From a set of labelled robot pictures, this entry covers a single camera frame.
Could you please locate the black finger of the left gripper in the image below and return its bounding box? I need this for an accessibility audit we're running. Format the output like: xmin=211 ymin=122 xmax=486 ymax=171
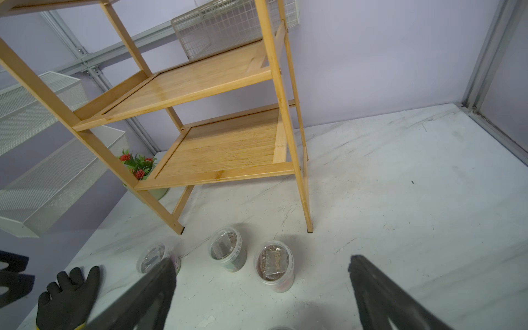
xmin=0 ymin=250 xmax=29 ymax=272
xmin=1 ymin=272 xmax=35 ymax=308

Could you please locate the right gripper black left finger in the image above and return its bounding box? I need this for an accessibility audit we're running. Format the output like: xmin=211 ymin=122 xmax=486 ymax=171
xmin=85 ymin=259 xmax=177 ymax=329

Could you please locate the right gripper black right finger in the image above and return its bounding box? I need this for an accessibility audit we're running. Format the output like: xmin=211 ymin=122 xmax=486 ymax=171
xmin=348 ymin=255 xmax=450 ymax=329

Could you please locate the small clear seed cup left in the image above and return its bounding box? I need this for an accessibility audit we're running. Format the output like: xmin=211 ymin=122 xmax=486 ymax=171
xmin=136 ymin=241 xmax=182 ymax=275

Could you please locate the small clear seed cup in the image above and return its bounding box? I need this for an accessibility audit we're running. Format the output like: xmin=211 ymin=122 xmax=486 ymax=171
xmin=207 ymin=227 xmax=247 ymax=273
xmin=254 ymin=241 xmax=295 ymax=293
xmin=136 ymin=241 xmax=182 ymax=275

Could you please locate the small clear seed cup middle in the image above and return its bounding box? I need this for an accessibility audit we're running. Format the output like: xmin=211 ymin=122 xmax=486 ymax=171
xmin=207 ymin=227 xmax=247 ymax=273

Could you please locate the small clear seed cup right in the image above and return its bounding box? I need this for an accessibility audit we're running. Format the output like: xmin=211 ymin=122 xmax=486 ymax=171
xmin=254 ymin=241 xmax=295 ymax=293

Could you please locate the bamboo three-tier shelf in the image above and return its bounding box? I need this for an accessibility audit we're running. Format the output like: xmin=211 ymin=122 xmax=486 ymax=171
xmin=0 ymin=0 xmax=314 ymax=235

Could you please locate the black and yellow glove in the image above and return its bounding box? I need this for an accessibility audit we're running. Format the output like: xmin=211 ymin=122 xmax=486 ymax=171
xmin=36 ymin=266 xmax=100 ymax=330

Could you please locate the green pot with red flowers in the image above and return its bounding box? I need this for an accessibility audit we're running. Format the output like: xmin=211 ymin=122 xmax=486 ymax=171
xmin=118 ymin=149 xmax=157 ymax=181

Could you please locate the clear acrylic wall tray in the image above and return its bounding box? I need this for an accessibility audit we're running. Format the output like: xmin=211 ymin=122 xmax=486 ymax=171
xmin=170 ymin=0 xmax=301 ymax=61

